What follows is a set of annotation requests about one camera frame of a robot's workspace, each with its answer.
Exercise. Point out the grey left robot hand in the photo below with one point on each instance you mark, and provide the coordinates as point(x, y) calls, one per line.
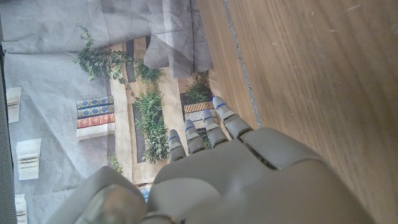
point(233, 180)

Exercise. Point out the grey tape outline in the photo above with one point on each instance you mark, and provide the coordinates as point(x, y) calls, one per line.
point(241, 59)

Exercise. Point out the printed fabric backdrop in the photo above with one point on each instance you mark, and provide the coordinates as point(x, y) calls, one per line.
point(93, 62)

